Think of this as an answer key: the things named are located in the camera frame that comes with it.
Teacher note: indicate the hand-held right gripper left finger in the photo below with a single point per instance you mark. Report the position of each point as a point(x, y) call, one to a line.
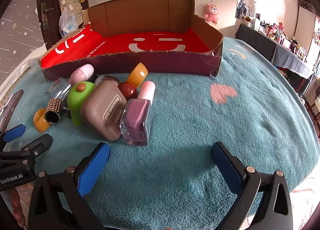
point(93, 167)

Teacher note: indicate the person's left hand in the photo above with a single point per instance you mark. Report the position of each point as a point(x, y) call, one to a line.
point(16, 202)

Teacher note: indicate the cardboard box with red lining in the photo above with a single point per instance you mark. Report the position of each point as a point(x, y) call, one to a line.
point(150, 42)

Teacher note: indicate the wooden chair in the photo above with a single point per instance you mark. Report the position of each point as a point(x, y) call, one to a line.
point(313, 106)

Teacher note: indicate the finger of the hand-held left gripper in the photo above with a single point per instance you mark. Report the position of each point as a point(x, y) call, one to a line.
point(15, 132)
point(37, 146)

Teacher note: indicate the white plastic bag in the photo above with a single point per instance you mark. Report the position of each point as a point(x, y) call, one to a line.
point(67, 23)

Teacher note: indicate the purple nail polish pink cap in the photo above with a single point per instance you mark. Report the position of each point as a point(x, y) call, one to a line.
point(137, 120)

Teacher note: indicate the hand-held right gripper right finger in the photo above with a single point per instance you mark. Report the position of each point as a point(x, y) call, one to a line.
point(226, 162)

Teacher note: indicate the glitter nail polish maroon cap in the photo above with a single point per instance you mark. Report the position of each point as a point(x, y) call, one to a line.
point(127, 90)

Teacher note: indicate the row of cosmetic bottles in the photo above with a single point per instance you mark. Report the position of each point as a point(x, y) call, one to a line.
point(280, 32)

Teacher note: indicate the teal fleece blanket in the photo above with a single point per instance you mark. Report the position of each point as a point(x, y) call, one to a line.
point(200, 120)

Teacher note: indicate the clear plastic cup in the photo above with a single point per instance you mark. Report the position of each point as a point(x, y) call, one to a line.
point(57, 87)

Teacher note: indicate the pink pig plush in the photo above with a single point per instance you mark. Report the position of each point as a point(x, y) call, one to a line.
point(212, 13)

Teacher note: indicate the grey cloth covered table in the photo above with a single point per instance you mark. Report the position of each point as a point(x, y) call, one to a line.
point(280, 50)

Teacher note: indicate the green figurine toy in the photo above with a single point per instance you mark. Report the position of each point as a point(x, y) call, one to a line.
point(77, 102)

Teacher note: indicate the silver ribbed cylinder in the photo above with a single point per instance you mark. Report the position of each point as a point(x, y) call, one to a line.
point(53, 110)

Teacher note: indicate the taupe eye shadow case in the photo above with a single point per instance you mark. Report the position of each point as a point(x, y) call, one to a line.
point(102, 112)

